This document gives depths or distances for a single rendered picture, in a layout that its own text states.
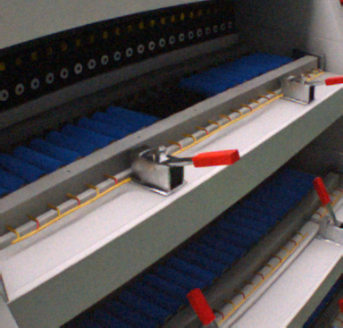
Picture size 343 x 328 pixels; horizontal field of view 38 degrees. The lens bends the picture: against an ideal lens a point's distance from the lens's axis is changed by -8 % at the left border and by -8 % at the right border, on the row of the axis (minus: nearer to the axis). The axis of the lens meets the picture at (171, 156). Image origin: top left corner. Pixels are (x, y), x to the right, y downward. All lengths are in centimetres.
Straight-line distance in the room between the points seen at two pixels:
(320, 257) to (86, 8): 42
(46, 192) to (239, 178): 19
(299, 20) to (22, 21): 52
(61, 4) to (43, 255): 18
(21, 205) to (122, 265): 9
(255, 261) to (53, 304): 31
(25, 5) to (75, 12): 5
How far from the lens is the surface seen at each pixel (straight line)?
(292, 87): 63
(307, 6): 78
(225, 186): 47
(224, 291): 55
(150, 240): 40
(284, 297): 58
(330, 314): 80
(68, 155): 44
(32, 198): 38
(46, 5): 37
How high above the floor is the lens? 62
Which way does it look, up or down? 10 degrees down
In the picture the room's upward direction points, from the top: 19 degrees counter-clockwise
